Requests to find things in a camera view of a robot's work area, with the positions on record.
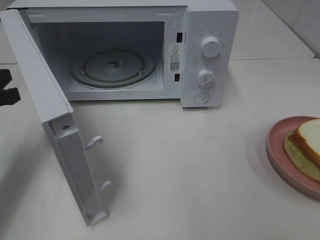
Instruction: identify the white warning label sticker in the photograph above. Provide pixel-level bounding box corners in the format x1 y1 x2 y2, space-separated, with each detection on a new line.
168 43 183 73

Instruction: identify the white microwave door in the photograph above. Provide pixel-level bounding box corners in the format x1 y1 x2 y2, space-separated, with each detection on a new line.
0 9 107 226

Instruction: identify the glass microwave turntable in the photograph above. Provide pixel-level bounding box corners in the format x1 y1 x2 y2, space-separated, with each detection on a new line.
69 48 159 89

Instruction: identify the white timer knob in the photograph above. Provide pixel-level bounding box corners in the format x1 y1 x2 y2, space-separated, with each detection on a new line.
197 68 216 87

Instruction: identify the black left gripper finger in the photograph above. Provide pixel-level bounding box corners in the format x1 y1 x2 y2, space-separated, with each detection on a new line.
0 69 12 89
0 87 20 106

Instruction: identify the upper white power knob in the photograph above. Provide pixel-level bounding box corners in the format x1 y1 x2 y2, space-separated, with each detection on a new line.
200 36 221 58

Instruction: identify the white bread sandwich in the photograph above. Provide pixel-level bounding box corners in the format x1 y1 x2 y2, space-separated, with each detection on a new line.
284 119 320 182

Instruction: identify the round white door button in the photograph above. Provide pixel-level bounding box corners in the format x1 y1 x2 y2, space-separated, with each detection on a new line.
194 92 210 104

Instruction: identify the pink round plate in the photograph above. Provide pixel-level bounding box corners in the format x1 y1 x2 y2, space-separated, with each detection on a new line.
266 116 320 200

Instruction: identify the white microwave oven body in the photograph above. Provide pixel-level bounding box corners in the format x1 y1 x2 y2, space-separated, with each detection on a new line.
5 0 239 108

